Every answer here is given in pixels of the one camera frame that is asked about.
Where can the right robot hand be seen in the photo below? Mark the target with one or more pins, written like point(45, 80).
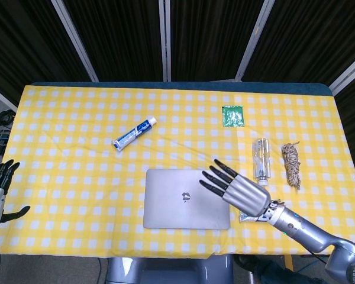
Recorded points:
point(248, 195)

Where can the silver laptop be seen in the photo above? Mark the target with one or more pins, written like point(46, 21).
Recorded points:
point(165, 201)

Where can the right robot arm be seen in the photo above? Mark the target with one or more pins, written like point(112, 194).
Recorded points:
point(301, 227)

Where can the blue white toothpaste tube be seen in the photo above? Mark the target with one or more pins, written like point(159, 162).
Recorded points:
point(247, 218)
point(130, 136)

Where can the clear plastic bottle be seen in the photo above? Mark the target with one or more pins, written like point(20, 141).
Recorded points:
point(261, 159)

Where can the green packet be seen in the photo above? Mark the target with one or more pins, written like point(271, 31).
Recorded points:
point(233, 116)

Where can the yellow white checkered tablecloth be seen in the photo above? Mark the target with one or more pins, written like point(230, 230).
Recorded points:
point(77, 177)

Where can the grey robot torso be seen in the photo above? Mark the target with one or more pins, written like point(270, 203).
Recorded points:
point(165, 266)

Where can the white partition frame post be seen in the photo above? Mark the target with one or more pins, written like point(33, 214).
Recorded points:
point(165, 38)
point(0, 96)
point(254, 38)
point(74, 38)
point(347, 72)

